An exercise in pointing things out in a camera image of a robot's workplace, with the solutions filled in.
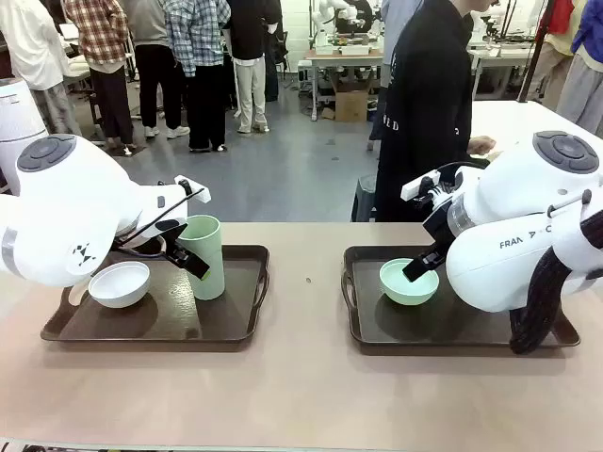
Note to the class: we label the red hanging garment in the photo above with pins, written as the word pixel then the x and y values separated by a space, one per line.
pixel 558 16

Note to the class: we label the cardboard box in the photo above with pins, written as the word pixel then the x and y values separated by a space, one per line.
pixel 351 106

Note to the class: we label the mint green bowl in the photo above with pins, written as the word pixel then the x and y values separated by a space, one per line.
pixel 414 292

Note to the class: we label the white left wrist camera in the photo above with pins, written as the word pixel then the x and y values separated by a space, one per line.
pixel 193 189

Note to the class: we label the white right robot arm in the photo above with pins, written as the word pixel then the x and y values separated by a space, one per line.
pixel 518 212

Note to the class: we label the background work table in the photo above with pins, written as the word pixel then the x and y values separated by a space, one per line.
pixel 344 59

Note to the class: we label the person in blue plaid shirt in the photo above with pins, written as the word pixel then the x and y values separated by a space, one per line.
pixel 198 47

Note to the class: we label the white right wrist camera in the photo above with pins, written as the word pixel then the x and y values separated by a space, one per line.
pixel 417 186

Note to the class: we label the person in red plaid shirt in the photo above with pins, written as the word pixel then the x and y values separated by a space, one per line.
pixel 101 42

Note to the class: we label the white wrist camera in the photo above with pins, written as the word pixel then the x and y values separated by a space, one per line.
pixel 193 189
pixel 417 186

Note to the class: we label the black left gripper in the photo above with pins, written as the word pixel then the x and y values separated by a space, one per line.
pixel 170 230

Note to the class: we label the pale green tall cup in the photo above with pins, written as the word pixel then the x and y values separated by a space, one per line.
pixel 209 245

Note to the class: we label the grey plastic stool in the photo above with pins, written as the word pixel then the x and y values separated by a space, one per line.
pixel 363 198

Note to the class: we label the dark brown serving tray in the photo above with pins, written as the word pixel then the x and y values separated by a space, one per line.
pixel 424 325
pixel 198 320

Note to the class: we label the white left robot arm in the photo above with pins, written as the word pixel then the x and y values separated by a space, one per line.
pixel 70 202

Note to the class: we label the person in white shirt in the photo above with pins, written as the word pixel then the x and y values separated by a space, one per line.
pixel 33 47

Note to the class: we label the white bowl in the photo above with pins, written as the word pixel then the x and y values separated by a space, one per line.
pixel 120 285

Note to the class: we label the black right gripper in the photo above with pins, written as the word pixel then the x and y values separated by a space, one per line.
pixel 440 226

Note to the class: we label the person in grey top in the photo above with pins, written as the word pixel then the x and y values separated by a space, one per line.
pixel 155 70

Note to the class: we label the person's left hand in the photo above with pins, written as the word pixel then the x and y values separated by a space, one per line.
pixel 480 144

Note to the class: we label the white table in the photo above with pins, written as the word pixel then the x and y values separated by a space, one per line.
pixel 518 122

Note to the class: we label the white air purifier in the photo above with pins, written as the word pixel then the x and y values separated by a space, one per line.
pixel 19 122

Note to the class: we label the person in beige trousers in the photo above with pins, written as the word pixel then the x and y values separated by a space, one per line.
pixel 252 70

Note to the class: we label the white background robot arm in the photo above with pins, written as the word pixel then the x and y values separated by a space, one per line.
pixel 330 19

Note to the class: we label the person in yellow top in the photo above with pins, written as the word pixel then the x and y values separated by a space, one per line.
pixel 551 66

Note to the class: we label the person in blue top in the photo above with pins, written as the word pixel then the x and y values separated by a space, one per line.
pixel 586 80

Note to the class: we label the person in black clothes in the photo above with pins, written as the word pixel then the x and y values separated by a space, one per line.
pixel 424 94

